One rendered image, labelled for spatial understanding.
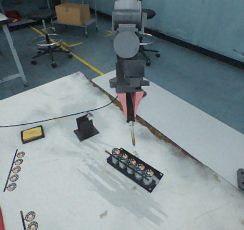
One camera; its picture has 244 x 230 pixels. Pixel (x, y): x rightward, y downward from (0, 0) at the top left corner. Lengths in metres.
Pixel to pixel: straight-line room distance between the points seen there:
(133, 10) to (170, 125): 0.43
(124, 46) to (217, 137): 0.48
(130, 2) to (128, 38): 0.14
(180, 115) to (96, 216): 0.48
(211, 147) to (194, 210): 0.23
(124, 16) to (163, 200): 0.48
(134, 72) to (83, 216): 0.37
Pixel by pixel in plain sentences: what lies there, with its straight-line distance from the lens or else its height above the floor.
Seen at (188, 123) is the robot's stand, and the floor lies 0.75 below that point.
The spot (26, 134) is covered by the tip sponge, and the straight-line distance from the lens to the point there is 0.75.
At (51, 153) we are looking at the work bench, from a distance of 0.68.
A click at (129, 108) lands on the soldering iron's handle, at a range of 0.54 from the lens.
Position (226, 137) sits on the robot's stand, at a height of 0.75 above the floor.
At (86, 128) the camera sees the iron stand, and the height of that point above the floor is 0.79.
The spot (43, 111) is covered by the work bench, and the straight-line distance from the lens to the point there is 0.85.
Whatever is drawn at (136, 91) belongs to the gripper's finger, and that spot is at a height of 0.98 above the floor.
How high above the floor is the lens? 1.27
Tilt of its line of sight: 41 degrees down
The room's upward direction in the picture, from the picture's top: straight up
